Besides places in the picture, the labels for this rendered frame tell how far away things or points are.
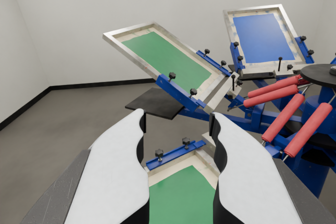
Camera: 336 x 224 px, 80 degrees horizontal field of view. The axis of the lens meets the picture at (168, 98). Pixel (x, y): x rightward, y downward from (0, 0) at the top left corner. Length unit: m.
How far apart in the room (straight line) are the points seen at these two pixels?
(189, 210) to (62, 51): 4.46
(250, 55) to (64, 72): 4.13
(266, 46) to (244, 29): 0.29
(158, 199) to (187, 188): 0.14
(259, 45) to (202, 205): 1.51
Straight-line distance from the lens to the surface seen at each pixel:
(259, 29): 2.22
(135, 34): 1.64
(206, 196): 0.99
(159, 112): 1.55
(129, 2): 4.34
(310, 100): 1.38
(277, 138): 1.18
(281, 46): 2.12
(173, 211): 0.95
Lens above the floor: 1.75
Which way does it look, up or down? 27 degrees down
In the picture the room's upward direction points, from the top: 6 degrees counter-clockwise
